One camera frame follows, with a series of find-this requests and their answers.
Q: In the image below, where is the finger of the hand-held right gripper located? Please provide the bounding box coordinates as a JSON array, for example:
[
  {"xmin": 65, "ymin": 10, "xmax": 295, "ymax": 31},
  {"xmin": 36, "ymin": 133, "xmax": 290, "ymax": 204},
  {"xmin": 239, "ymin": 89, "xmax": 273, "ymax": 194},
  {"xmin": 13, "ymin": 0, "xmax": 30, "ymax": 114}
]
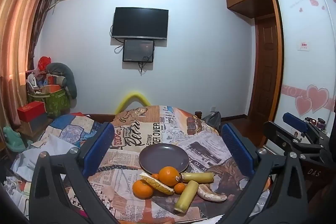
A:
[
  {"xmin": 263, "ymin": 121, "xmax": 301, "ymax": 156},
  {"xmin": 282, "ymin": 112, "xmax": 330, "ymax": 147}
]

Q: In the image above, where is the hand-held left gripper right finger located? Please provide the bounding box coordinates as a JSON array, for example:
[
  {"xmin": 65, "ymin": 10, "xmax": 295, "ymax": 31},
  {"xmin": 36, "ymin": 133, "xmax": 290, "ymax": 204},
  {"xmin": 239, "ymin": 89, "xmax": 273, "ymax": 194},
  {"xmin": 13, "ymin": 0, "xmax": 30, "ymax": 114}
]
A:
[{"xmin": 218, "ymin": 122, "xmax": 310, "ymax": 224}]

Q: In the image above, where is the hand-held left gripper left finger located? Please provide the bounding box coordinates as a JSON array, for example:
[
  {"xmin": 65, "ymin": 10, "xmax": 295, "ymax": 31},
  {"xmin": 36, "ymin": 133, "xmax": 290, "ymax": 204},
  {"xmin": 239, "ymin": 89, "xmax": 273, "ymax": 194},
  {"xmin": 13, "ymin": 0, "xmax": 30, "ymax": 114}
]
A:
[{"xmin": 28, "ymin": 122, "xmax": 118, "ymax": 224}]

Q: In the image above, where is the medium orange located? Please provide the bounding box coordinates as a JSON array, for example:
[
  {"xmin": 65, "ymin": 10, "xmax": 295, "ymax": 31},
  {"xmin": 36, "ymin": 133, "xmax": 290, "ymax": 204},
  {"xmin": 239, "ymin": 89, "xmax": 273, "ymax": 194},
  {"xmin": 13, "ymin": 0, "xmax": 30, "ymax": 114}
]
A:
[{"xmin": 132, "ymin": 179, "xmax": 154, "ymax": 199}]

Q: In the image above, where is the purple plate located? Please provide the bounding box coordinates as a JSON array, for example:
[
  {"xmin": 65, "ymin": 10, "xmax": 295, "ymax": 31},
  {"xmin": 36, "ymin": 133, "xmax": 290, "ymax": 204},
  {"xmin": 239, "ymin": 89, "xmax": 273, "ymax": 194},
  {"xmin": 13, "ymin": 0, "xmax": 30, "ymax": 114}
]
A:
[{"xmin": 139, "ymin": 143, "xmax": 189, "ymax": 174}]

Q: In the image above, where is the pink pomelo segment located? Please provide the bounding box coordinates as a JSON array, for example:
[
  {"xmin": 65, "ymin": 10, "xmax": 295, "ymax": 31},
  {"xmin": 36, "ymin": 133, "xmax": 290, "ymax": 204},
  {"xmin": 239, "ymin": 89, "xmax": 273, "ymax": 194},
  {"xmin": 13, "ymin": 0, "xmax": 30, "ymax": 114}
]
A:
[{"xmin": 139, "ymin": 172, "xmax": 175, "ymax": 195}]

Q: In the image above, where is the large orange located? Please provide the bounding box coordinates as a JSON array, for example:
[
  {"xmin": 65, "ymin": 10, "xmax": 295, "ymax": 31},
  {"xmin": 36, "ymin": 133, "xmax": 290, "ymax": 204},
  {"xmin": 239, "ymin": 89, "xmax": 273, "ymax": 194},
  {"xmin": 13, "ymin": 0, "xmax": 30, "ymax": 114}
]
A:
[{"xmin": 158, "ymin": 166, "xmax": 181, "ymax": 187}]

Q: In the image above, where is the blue patchwork blanket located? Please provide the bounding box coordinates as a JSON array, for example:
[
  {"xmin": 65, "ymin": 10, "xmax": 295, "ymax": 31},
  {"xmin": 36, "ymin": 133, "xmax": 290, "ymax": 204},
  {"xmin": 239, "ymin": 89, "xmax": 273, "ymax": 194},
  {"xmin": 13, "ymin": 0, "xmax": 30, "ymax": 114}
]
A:
[{"xmin": 31, "ymin": 112, "xmax": 103, "ymax": 151}]

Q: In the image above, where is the grey backpack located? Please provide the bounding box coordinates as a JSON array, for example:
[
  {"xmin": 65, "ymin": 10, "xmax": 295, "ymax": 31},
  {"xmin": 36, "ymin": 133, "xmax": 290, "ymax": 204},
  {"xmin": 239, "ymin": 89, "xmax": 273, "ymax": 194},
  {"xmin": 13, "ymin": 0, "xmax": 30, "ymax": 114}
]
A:
[{"xmin": 202, "ymin": 111, "xmax": 222, "ymax": 130}]

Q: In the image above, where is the brown wooden door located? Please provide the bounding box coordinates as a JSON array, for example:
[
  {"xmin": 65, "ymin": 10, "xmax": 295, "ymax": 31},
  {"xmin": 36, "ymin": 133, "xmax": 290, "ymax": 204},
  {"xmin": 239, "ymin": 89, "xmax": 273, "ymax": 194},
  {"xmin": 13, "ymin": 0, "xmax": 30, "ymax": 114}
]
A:
[{"xmin": 249, "ymin": 15, "xmax": 282, "ymax": 122}]

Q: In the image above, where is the newspaper print tablecloth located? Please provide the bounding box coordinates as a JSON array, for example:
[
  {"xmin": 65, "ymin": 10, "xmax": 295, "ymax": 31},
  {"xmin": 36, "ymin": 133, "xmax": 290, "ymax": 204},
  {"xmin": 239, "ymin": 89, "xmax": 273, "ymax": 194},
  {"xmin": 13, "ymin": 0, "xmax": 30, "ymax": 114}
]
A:
[{"xmin": 60, "ymin": 105, "xmax": 271, "ymax": 224}]

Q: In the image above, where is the green storage box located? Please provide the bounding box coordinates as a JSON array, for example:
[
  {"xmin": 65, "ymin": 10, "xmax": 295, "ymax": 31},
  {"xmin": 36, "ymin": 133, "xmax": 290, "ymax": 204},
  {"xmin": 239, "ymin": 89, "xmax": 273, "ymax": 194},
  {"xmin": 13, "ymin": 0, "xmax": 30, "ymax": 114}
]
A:
[{"xmin": 28, "ymin": 89, "xmax": 71, "ymax": 117}]

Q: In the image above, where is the yellow foam tube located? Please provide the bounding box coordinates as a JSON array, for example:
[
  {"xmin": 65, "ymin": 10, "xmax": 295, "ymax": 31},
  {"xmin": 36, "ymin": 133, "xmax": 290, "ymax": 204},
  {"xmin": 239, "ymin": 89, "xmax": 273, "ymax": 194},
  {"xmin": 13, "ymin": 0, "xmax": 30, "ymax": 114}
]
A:
[{"xmin": 115, "ymin": 91, "xmax": 151, "ymax": 114}]

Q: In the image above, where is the white cloth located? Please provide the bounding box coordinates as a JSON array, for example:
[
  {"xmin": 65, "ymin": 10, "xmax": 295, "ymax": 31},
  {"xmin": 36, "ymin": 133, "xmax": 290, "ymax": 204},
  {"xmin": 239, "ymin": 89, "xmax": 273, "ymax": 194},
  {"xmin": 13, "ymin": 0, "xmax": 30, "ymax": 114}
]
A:
[{"xmin": 10, "ymin": 135, "xmax": 87, "ymax": 182}]

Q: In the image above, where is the wooden nightstand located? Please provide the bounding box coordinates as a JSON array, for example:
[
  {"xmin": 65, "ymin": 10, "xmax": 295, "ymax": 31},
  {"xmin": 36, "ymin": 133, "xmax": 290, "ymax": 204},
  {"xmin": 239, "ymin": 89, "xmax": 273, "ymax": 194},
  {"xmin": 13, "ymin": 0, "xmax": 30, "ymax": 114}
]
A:
[{"xmin": 16, "ymin": 118, "xmax": 54, "ymax": 143}]

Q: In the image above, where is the white red sticker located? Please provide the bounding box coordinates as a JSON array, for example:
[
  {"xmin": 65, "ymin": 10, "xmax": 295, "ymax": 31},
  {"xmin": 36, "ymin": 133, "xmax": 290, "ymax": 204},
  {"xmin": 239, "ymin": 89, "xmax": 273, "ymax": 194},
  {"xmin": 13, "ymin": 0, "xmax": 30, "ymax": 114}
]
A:
[{"xmin": 297, "ymin": 40, "xmax": 311, "ymax": 51}]

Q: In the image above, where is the grey plush pillow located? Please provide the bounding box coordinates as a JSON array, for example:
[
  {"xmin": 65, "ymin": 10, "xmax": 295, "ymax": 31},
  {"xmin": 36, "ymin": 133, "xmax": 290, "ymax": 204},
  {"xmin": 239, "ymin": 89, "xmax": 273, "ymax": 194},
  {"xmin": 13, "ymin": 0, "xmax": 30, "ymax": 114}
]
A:
[{"xmin": 46, "ymin": 63, "xmax": 77, "ymax": 98}]

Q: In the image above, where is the orange box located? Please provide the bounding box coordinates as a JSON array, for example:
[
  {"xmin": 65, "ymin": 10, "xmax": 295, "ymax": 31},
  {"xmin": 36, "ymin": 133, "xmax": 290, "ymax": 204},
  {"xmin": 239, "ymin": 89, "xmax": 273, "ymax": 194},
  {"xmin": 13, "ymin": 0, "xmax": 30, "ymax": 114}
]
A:
[{"xmin": 42, "ymin": 84, "xmax": 62, "ymax": 94}]

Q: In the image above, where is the red box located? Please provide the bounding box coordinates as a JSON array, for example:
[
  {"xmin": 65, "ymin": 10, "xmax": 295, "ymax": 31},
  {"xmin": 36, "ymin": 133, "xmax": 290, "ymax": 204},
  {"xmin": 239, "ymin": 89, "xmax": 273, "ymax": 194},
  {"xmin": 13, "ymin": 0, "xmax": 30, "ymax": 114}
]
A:
[{"xmin": 17, "ymin": 101, "xmax": 46, "ymax": 122}]

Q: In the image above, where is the green plush toy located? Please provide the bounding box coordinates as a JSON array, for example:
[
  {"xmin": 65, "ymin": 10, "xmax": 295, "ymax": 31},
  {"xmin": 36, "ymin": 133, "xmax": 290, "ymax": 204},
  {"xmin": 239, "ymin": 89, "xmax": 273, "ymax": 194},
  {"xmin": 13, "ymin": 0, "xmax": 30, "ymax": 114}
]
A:
[{"xmin": 3, "ymin": 126, "xmax": 25, "ymax": 152}]

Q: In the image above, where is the white small fan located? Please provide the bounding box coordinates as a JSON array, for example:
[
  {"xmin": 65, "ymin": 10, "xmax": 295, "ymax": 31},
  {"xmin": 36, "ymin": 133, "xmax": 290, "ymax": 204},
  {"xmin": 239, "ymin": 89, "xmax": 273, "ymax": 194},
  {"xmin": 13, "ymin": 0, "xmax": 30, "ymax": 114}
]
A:
[{"xmin": 27, "ymin": 74, "xmax": 40, "ymax": 94}]

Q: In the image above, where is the red plastic bag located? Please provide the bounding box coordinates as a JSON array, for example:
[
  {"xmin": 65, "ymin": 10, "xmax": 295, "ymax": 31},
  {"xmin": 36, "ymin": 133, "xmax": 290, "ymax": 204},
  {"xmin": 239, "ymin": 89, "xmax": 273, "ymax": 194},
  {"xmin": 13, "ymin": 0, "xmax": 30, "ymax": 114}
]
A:
[{"xmin": 38, "ymin": 56, "xmax": 51, "ymax": 69}]

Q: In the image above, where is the small black monitor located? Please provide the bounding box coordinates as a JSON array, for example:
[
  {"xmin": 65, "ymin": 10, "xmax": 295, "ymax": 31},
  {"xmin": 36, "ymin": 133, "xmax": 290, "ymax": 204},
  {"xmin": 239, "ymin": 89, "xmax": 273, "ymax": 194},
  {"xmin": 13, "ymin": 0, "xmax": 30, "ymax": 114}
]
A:
[{"xmin": 122, "ymin": 39, "xmax": 155, "ymax": 62}]

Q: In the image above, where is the pink brown curtain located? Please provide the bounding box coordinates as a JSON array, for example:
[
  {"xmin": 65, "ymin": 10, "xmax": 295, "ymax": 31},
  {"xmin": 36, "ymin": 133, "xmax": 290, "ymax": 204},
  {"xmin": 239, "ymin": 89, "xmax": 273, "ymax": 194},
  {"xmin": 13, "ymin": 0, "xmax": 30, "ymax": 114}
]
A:
[{"xmin": 0, "ymin": 0, "xmax": 59, "ymax": 132}]

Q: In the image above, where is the wooden bed frame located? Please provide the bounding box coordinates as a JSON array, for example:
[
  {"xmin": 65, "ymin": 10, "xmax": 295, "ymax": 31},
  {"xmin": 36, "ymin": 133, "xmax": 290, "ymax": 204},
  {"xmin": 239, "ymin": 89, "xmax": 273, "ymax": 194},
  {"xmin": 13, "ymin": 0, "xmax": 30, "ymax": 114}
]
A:
[{"xmin": 84, "ymin": 111, "xmax": 203, "ymax": 123}]

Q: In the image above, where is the black cable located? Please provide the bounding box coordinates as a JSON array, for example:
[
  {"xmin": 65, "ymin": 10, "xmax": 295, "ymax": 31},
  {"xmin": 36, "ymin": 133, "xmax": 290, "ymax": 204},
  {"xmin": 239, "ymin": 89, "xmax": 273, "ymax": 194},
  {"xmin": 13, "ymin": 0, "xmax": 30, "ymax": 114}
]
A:
[{"xmin": 139, "ymin": 56, "xmax": 153, "ymax": 75}]

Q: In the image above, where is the black wall television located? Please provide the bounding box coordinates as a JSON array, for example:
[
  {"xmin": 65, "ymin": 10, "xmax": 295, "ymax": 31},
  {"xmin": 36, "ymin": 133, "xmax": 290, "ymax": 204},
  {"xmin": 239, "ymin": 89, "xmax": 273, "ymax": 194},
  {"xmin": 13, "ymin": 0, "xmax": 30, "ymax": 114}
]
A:
[{"xmin": 112, "ymin": 7, "xmax": 169, "ymax": 40}]

